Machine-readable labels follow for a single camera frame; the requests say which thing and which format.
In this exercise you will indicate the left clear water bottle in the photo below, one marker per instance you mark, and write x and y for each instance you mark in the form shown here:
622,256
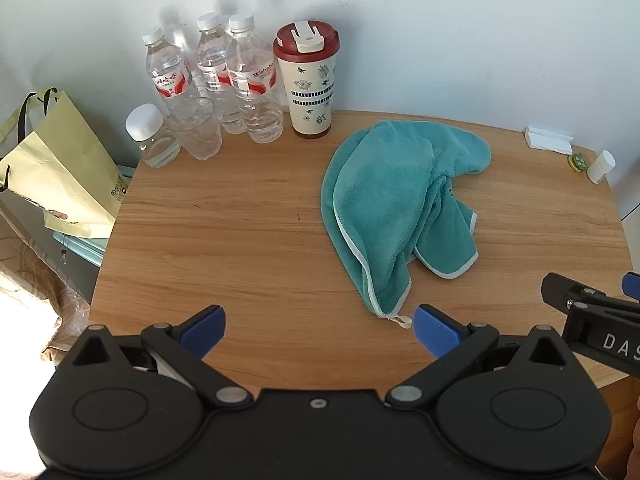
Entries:
171,75

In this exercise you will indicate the middle clear water bottle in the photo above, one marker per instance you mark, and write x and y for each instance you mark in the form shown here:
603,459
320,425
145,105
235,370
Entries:
211,58

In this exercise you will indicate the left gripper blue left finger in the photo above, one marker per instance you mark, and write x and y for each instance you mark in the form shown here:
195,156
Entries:
179,350

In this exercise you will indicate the white pill bottle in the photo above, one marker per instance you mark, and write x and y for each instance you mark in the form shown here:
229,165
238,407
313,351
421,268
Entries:
601,167

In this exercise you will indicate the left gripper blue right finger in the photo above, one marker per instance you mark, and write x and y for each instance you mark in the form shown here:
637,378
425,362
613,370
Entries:
456,349

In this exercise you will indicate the cream tumbler red lid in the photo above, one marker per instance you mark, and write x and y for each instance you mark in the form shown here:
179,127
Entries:
306,52

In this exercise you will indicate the teal microfibre towel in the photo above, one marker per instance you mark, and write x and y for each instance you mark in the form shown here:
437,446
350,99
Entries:
387,199

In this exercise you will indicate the right clear water bottle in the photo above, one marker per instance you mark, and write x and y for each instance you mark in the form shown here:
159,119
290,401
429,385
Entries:
254,79

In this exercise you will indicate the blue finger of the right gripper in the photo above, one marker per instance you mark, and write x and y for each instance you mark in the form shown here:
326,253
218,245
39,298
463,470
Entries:
561,293
631,285

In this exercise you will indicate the clear water bottle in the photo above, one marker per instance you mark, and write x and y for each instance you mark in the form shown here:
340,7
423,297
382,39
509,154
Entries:
254,79
171,75
211,58

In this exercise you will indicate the clear plastic cup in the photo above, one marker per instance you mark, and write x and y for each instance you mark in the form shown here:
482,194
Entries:
197,128

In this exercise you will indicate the green yellow round tin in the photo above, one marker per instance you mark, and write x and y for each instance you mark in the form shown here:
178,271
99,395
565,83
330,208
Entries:
577,163

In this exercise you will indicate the small jar white lid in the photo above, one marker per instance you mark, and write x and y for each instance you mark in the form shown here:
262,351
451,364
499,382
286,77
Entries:
156,142

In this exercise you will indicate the yellow paper shopping bag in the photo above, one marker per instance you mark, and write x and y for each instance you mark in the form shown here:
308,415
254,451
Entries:
51,158

